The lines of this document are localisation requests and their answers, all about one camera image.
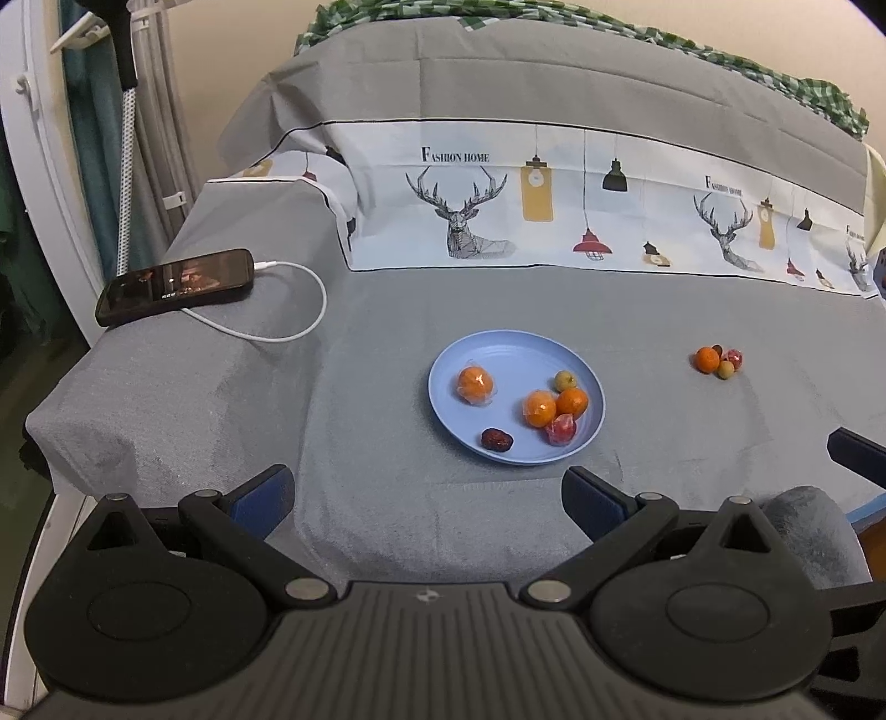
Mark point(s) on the white door frame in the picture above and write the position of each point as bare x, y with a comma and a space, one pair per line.
41, 152

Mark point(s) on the green checked blanket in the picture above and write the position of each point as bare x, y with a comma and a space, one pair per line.
623, 24

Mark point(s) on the red fruit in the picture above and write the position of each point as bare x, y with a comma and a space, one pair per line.
734, 358
561, 430

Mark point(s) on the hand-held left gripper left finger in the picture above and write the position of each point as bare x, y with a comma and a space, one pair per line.
266, 497

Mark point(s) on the teal curtain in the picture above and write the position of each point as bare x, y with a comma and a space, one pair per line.
93, 159

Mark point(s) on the black smartphone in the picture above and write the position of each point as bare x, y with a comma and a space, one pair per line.
173, 285

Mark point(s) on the blue plate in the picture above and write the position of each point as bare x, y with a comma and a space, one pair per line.
516, 396

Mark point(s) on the plastic-wrapped orange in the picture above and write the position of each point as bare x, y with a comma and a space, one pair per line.
475, 385
539, 408

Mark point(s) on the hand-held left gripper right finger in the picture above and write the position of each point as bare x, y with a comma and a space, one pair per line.
596, 504

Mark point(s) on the black and metal pole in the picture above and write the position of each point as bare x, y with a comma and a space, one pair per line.
124, 138

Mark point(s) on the grey printed bedsheet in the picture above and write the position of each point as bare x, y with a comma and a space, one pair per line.
387, 304

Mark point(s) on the small orange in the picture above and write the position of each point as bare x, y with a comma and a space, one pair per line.
574, 401
707, 359

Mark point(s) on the small green fruit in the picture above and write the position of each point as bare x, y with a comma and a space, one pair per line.
725, 370
565, 380

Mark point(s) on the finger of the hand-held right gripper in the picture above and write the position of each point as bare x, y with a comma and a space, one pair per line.
862, 453

